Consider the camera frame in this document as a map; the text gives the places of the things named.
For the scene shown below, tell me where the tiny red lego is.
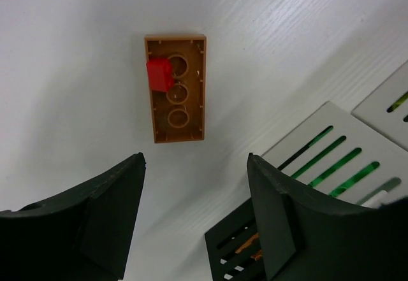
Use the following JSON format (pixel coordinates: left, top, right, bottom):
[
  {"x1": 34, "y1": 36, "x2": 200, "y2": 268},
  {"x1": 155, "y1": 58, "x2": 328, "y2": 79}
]
[{"x1": 146, "y1": 58, "x2": 175, "y2": 92}]

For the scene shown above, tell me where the right white bin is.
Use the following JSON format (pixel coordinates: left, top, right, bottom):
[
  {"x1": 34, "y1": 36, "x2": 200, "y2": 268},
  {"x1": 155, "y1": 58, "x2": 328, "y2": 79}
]
[{"x1": 352, "y1": 62, "x2": 407, "y2": 150}]

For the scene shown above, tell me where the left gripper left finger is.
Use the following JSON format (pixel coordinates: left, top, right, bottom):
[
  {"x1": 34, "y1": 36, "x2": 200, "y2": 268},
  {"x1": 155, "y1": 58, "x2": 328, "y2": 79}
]
[{"x1": 1, "y1": 153, "x2": 146, "y2": 280}]

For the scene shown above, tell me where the white bin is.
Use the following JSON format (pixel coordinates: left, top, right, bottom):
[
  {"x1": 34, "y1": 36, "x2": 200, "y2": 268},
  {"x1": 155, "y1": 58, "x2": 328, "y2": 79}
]
[
  {"x1": 352, "y1": 62, "x2": 407, "y2": 150},
  {"x1": 263, "y1": 102, "x2": 407, "y2": 208}
]

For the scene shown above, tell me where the far left black bin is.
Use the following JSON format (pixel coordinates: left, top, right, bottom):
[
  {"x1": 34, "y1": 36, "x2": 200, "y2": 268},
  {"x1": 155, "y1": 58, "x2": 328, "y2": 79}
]
[{"x1": 205, "y1": 199, "x2": 266, "y2": 281}]

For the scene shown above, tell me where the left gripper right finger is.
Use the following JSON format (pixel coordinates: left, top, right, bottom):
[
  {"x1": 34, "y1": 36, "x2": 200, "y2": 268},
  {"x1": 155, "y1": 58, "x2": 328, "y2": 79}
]
[{"x1": 247, "y1": 154, "x2": 407, "y2": 280}]

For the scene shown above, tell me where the tan lego plate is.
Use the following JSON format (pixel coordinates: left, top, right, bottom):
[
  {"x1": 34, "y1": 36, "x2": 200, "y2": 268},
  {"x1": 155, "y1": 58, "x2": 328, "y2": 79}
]
[
  {"x1": 235, "y1": 233, "x2": 263, "y2": 261},
  {"x1": 144, "y1": 34, "x2": 207, "y2": 143}
]

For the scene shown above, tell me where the left white bin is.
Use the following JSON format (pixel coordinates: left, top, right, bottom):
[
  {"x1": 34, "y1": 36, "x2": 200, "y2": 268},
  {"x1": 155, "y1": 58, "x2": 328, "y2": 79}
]
[{"x1": 263, "y1": 102, "x2": 407, "y2": 208}]

